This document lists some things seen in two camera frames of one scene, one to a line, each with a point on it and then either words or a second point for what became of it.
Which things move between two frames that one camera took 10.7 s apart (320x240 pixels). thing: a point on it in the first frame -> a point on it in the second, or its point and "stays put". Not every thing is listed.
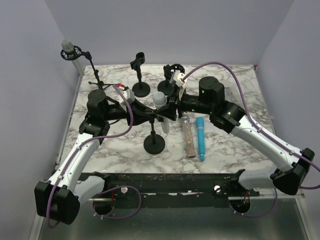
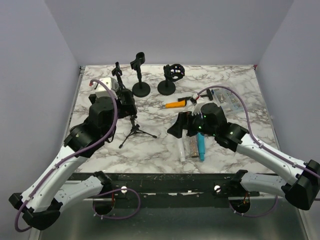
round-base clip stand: (141, 89) stays put
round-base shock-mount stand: (165, 87) stays put
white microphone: (160, 100) -> (181, 148)
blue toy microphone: (200, 126) stays put
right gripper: (170, 110) -> (184, 121)
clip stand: (154, 143) -> (117, 72)
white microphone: (68, 45) -> (115, 85)
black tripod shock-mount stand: (74, 55) -> (135, 129)
